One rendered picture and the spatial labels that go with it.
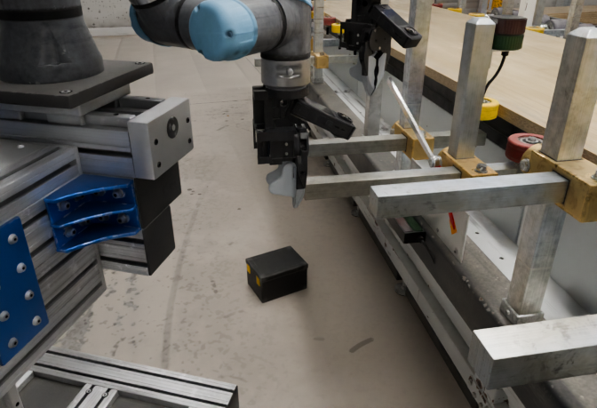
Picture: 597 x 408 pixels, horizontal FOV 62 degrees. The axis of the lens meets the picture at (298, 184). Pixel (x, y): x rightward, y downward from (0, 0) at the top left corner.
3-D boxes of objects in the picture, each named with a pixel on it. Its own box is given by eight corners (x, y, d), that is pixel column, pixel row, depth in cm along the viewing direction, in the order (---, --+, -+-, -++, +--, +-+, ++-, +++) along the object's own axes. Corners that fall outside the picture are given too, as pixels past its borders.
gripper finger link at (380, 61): (362, 89, 113) (364, 47, 109) (383, 93, 109) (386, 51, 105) (353, 91, 111) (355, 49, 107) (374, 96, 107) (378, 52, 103)
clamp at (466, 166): (466, 202, 85) (471, 175, 83) (433, 171, 97) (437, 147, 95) (497, 199, 86) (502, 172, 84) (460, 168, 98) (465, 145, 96)
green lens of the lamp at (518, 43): (496, 50, 81) (497, 36, 80) (477, 44, 86) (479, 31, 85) (529, 49, 82) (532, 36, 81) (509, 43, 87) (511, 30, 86)
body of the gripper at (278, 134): (253, 151, 84) (250, 80, 78) (303, 148, 85) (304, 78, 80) (258, 169, 77) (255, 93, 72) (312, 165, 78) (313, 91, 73)
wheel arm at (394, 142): (299, 162, 108) (299, 143, 106) (297, 156, 111) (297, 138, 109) (484, 148, 114) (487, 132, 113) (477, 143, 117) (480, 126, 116)
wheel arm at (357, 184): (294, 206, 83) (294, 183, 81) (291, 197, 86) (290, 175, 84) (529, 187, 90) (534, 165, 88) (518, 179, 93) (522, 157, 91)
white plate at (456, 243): (458, 263, 89) (466, 215, 85) (406, 198, 112) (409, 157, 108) (462, 262, 90) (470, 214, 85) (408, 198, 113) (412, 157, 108)
